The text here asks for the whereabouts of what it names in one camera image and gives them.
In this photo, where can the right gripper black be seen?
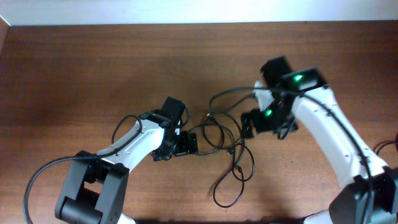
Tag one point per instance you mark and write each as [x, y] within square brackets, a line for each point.
[260, 124]

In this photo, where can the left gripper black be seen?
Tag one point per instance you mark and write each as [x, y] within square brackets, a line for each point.
[185, 146]

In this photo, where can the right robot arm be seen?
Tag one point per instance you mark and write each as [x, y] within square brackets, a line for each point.
[368, 185]

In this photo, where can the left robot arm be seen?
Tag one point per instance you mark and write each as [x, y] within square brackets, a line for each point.
[95, 187]

